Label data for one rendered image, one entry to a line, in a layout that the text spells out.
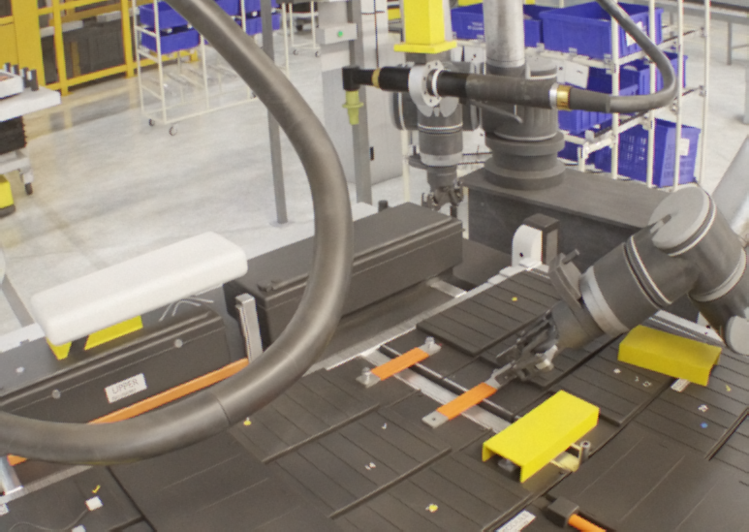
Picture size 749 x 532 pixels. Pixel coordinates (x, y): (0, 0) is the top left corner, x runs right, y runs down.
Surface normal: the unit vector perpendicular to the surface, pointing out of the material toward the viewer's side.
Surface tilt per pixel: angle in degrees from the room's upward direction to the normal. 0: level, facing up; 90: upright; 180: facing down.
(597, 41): 94
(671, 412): 0
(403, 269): 90
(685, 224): 42
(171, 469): 0
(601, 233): 90
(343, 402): 0
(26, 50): 90
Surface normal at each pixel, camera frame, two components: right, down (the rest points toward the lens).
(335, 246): 0.26, -0.55
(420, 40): -0.54, 0.36
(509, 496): -0.05, -0.92
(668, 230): -0.74, -0.57
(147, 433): 0.13, -0.39
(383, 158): 0.66, 0.27
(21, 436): -0.10, -0.36
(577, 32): -0.73, 0.37
